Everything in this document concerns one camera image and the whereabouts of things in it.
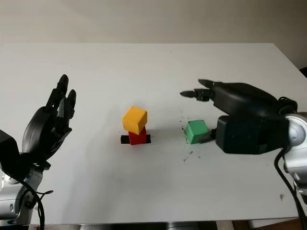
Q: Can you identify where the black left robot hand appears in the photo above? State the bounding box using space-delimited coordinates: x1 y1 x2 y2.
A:
19 74 77 169

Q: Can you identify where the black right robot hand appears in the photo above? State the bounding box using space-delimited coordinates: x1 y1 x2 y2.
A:
179 79 280 144

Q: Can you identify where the green block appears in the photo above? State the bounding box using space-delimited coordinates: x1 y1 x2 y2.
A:
185 120 210 145

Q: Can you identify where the yellow block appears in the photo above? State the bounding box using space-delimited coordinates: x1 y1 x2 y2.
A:
122 106 148 134

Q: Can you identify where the red block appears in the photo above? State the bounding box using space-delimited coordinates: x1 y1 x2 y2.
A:
129 126 147 146

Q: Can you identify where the black tape strip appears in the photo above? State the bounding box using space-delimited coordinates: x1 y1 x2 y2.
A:
120 135 151 145

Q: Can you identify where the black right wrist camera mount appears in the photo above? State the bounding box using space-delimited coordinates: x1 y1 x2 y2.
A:
215 115 290 155

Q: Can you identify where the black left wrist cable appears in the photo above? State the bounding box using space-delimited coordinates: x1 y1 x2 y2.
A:
18 177 54 230

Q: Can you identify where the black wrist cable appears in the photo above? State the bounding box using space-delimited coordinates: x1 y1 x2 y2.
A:
274 96 307 230
18 177 54 230

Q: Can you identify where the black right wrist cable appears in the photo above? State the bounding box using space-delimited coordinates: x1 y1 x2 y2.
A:
274 96 307 230

